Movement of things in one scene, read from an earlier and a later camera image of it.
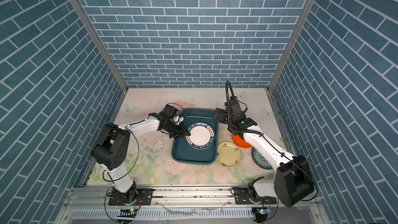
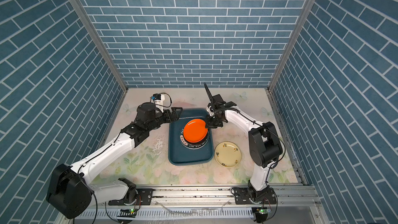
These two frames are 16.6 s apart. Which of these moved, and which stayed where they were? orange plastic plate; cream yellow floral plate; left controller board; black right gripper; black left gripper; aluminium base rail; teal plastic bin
Moved: black left gripper; black right gripper; orange plastic plate
Stayed: cream yellow floral plate; teal plastic bin; aluminium base rail; left controller board
